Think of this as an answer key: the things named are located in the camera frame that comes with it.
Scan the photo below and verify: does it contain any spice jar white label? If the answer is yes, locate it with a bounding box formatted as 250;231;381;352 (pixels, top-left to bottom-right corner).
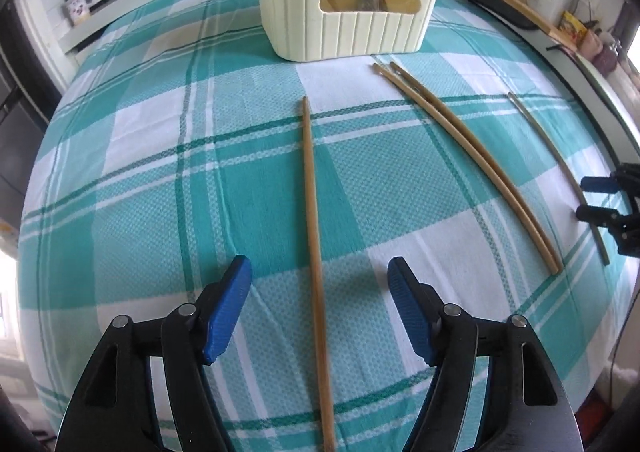
64;0;91;27

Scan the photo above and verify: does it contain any wooden chopstick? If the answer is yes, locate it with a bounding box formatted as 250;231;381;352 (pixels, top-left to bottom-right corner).
506;92;611;266
302;96;337;451
375;62;563;275
371;62;561;276

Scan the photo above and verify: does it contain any wooden chopstick on cloth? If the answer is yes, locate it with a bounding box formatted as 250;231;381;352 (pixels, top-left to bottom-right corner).
506;92;611;266

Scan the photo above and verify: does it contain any teal plaid tablecloth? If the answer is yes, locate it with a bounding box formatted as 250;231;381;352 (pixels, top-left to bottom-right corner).
18;0;638;451

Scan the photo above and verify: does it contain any yellow snack tin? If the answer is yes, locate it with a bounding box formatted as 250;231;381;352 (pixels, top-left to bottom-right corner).
558;10;588;46

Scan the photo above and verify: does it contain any wooden cutting board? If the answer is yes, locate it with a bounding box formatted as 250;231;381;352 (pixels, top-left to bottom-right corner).
503;0;577;53

